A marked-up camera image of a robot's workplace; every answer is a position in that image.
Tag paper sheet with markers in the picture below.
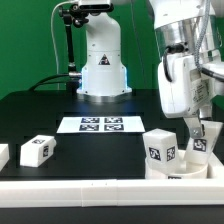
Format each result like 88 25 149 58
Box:
57 116 145 133

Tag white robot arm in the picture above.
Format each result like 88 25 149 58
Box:
78 0 224 138

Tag black cables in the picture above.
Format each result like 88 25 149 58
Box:
28 73 72 92

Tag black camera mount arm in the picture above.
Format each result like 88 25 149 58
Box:
59 0 113 95

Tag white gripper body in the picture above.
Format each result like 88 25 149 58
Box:
158 54 224 118

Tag white front fence bar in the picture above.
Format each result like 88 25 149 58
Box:
0 179 224 208

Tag white round stool seat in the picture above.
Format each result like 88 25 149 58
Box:
145 150 208 179

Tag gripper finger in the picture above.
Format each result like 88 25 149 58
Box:
184 116 204 139

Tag white cable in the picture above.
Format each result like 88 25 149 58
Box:
50 0 80 92

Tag white left fence bar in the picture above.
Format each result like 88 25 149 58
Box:
0 144 9 171

